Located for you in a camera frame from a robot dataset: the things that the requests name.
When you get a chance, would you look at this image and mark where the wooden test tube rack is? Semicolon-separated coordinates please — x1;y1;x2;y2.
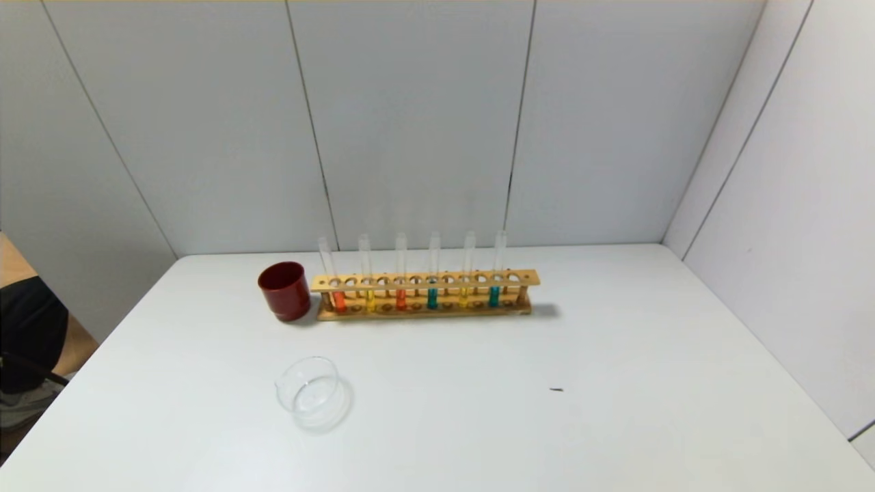
310;269;541;322

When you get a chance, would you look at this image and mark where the grey shoe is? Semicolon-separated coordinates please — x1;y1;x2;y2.
0;379;66;430

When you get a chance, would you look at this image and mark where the dark red plastic cup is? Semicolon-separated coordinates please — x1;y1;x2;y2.
258;262;312;323

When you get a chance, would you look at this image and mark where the teal pigment glass test tube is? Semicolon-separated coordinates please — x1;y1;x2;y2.
488;230;508;308
428;232;442;310

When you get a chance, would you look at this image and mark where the yellow pigment glass test tube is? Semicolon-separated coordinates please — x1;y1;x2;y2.
459;231;476;309
358;234;377;313

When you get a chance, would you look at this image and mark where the red pigment glass test tube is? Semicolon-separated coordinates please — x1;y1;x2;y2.
317;236;347;313
394;232;408;312

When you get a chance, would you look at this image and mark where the clear glass dish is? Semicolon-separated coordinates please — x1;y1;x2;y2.
275;356;353;433

